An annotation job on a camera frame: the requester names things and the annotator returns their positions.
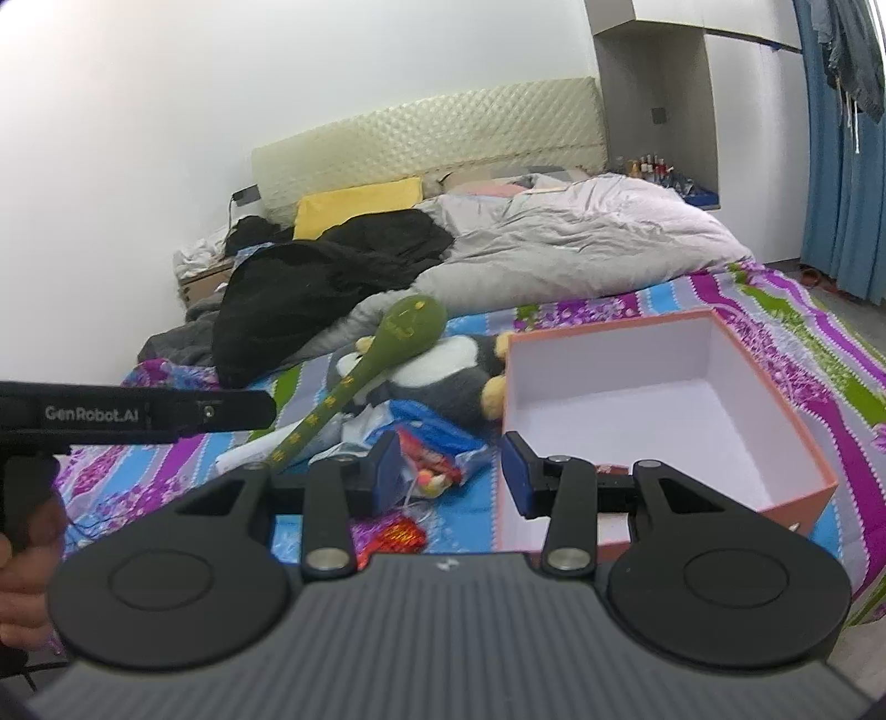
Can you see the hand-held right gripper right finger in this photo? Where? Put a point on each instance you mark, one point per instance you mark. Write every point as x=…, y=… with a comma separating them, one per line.
x=516, y=478

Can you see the row of small bottles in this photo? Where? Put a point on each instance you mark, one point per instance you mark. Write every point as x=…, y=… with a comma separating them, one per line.
x=654, y=168

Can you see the cream quilted headboard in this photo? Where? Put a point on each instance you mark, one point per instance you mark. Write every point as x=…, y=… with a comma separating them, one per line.
x=429, y=131

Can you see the orange slippers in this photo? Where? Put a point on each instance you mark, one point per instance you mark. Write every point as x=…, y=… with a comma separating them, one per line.
x=817, y=278

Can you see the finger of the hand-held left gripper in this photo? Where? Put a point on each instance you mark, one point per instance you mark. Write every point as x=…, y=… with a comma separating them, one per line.
x=228, y=412

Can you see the black wall charger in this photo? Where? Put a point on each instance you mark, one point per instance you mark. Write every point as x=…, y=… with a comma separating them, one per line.
x=246, y=195

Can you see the light grey duvet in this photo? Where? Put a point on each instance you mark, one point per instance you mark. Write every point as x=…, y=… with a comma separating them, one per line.
x=588, y=235

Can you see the white crumpled clothes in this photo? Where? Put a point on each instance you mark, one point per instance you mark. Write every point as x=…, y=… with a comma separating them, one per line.
x=197, y=253

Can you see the person's left hand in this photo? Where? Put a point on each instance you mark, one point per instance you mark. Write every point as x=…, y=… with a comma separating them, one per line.
x=28, y=595

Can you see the dark grey blanket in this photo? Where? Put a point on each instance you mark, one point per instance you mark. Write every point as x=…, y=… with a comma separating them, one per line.
x=180, y=339

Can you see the black jacket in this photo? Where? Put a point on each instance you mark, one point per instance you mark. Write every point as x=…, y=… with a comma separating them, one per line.
x=311, y=291

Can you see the blue tray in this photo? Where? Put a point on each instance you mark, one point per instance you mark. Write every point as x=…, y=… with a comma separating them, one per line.
x=702, y=199

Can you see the grey wall switch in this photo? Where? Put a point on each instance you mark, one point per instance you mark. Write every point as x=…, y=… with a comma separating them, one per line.
x=659, y=115

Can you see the green spoon-shaped plush toy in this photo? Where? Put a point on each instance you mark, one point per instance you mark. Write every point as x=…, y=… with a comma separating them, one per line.
x=408, y=329

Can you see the blue snack packet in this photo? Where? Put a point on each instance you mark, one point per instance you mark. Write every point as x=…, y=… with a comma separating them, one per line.
x=432, y=422

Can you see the black garment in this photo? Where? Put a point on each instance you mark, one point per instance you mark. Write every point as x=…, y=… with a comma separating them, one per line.
x=253, y=232

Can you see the grey and white penguin plush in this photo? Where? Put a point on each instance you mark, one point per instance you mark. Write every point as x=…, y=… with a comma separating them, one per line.
x=443, y=381

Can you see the blue curtain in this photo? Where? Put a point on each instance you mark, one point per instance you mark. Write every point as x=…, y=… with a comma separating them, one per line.
x=848, y=208

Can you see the yellow pillow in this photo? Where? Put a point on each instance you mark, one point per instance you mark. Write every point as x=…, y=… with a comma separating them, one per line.
x=353, y=204

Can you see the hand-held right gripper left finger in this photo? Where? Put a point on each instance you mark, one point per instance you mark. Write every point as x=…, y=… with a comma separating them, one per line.
x=387, y=479

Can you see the pink patterned pillow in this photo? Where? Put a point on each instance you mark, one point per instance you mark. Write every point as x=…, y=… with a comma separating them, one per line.
x=498, y=185

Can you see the red foil wrapper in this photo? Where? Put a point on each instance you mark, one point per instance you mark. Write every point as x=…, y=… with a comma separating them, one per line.
x=398, y=538

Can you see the floral striped bed sheet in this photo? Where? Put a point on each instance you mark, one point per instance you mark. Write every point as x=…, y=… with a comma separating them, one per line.
x=761, y=325

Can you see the hanging denim clothes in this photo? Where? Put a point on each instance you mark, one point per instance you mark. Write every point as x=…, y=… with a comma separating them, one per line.
x=858, y=55

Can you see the wooden nightstand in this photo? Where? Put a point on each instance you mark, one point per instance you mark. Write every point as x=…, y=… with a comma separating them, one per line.
x=204, y=284

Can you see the white wardrobe with niche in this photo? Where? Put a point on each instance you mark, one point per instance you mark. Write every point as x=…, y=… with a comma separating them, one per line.
x=657, y=62

